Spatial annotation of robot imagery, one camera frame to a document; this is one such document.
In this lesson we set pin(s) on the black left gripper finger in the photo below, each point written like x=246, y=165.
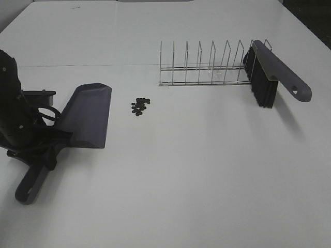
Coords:
x=54, y=135
x=44, y=155

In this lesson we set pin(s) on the chrome wire dish rack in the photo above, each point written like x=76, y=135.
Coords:
x=203, y=67

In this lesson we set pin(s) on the grey plastic dustpan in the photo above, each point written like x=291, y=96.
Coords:
x=85, y=115

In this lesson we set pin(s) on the pile of coffee beans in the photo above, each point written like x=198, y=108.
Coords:
x=140, y=105

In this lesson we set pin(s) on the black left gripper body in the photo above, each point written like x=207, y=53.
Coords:
x=22, y=125

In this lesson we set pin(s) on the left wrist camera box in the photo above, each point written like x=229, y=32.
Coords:
x=39, y=97

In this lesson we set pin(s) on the grey hand brush black bristles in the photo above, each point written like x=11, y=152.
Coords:
x=265, y=70

